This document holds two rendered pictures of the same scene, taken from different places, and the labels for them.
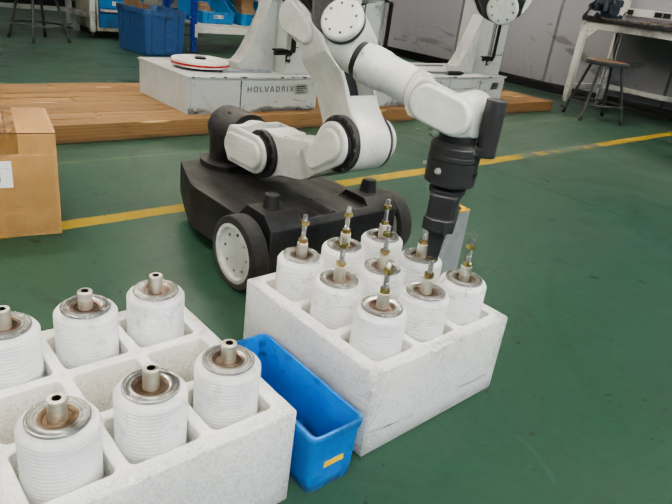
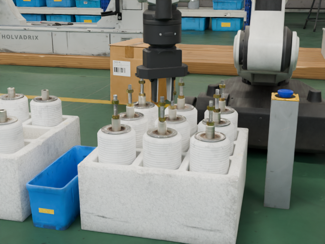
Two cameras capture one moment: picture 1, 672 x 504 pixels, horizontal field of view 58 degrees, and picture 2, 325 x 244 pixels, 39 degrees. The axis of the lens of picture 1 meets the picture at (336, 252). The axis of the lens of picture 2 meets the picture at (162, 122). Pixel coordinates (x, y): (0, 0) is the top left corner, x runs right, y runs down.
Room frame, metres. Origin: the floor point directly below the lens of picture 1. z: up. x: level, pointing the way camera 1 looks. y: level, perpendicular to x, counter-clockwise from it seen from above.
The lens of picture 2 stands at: (0.46, -1.07, 0.61)
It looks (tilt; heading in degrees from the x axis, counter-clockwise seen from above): 17 degrees down; 57
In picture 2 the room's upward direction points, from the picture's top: straight up
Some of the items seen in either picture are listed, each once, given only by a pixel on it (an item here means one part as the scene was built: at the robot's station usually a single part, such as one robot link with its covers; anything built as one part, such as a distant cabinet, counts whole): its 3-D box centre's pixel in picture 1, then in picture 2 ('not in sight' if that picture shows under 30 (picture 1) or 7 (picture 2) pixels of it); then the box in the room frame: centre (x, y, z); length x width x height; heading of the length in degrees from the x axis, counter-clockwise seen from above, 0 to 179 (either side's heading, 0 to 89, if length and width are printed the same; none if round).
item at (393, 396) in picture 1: (370, 334); (171, 174); (1.11, -0.10, 0.09); 0.39 x 0.39 x 0.18; 44
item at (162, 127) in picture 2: (426, 285); (162, 128); (1.03, -0.18, 0.26); 0.02 x 0.02 x 0.03
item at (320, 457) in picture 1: (283, 407); (71, 184); (0.87, 0.06, 0.06); 0.30 x 0.11 x 0.12; 43
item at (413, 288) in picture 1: (425, 291); (162, 132); (1.03, -0.18, 0.25); 0.08 x 0.08 x 0.01
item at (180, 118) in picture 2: (382, 266); (172, 119); (1.11, -0.10, 0.25); 0.08 x 0.08 x 0.01
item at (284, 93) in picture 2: not in sight; (285, 94); (1.37, -0.25, 0.32); 0.04 x 0.04 x 0.02
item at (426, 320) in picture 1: (417, 332); (162, 167); (1.03, -0.18, 0.16); 0.10 x 0.10 x 0.18
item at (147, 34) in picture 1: (151, 29); not in sight; (5.48, 1.85, 0.18); 0.50 x 0.41 x 0.37; 48
